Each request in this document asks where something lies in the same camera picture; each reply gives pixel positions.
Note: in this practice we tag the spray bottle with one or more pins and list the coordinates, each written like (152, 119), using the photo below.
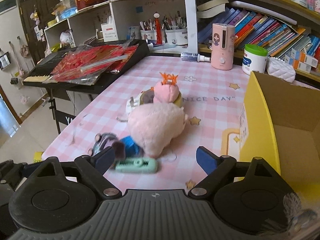
(194, 57)

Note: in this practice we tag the pink humidifier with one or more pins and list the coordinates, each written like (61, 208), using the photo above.
(223, 38)

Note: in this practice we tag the white quilted purse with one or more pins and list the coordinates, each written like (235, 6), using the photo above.
(280, 69)

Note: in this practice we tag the white pen holder right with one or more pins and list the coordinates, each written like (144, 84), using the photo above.
(177, 37)

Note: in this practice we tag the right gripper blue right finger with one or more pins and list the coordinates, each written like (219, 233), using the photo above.
(207, 160)

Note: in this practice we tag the orange white medicine box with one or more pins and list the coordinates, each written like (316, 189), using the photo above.
(301, 61)

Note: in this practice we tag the white pen holder left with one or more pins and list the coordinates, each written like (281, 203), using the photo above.
(149, 36)

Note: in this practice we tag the red decorations in plastic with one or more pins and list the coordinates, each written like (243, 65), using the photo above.
(85, 65)

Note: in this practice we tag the mint green comb case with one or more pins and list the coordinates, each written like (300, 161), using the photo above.
(137, 165)

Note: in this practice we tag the blue packet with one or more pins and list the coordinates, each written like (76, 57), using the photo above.
(132, 150)

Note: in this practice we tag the row of leaning books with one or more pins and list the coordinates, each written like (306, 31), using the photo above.
(254, 27)

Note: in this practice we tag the white pen holder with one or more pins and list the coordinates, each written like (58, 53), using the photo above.
(149, 36)
(177, 37)

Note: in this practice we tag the pink checkered tablecloth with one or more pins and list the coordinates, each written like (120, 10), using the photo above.
(227, 112)

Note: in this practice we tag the yellow plastic bag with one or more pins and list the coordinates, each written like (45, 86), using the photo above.
(37, 157)

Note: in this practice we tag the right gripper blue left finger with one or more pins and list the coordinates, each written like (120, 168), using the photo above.
(103, 160)

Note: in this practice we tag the small pink plush ball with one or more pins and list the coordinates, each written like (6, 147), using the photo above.
(167, 90)

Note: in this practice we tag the yellow tape roll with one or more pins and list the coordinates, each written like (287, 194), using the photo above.
(148, 95)

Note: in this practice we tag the white charger plug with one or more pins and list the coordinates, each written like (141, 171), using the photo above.
(131, 104)

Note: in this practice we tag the red tassel ornament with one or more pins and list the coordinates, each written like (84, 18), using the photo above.
(158, 29)

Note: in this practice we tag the white jar green lid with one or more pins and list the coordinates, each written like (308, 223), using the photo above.
(255, 59)

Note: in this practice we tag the yellow cardboard box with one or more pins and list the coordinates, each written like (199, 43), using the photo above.
(279, 121)

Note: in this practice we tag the black electronic keyboard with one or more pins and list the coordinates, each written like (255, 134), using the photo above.
(42, 70)

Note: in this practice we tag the white drinking straws box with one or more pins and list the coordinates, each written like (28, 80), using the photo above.
(109, 32)

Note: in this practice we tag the toy car alarm clock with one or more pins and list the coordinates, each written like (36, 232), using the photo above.
(105, 140)

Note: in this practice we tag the large pink plush pig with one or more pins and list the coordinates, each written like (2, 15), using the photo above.
(152, 126)

